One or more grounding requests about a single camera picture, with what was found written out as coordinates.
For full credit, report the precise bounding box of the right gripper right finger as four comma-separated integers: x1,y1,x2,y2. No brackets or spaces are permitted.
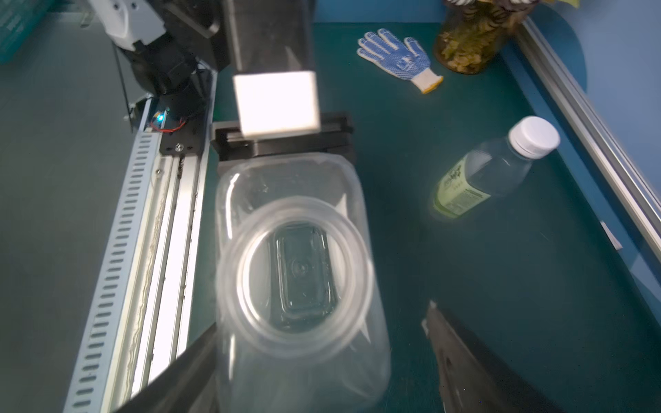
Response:
422,300,564,413

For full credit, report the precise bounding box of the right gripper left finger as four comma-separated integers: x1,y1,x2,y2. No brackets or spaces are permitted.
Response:
118,325,219,413

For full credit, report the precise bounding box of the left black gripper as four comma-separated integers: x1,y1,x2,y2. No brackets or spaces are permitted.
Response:
211,112,356,163

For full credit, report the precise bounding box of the square clear bottle white label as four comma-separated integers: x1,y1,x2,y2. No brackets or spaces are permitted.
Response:
215,153,391,412

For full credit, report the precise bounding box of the round clear bottle green label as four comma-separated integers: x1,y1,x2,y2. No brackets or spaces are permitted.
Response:
431,138,534,220

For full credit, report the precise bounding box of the white cap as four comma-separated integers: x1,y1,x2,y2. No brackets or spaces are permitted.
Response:
508,116,560,160

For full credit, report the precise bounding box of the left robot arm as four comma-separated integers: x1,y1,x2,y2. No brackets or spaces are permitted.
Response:
91,1,355,162

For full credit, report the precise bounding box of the blue dotted work glove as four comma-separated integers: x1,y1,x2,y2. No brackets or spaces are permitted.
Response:
356,29,443,94

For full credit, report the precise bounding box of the artificial potted plant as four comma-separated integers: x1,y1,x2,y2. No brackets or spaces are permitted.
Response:
433,0,582,75

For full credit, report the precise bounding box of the teal plastic basket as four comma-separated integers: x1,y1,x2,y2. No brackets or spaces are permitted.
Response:
1,0,53,64

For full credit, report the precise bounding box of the aluminium front rail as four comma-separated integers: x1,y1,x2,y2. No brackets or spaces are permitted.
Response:
63,97,218,413

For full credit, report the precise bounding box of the aluminium rail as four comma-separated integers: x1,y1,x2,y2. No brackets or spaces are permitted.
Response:
63,97,218,413
516,17,660,257

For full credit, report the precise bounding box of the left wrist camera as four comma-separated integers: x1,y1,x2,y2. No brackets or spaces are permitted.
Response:
223,0,321,139

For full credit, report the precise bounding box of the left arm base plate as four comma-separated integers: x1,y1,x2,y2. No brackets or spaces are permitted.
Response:
150,67,215,156

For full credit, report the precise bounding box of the aluminium back rail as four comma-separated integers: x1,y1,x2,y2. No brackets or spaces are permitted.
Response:
516,17,660,257

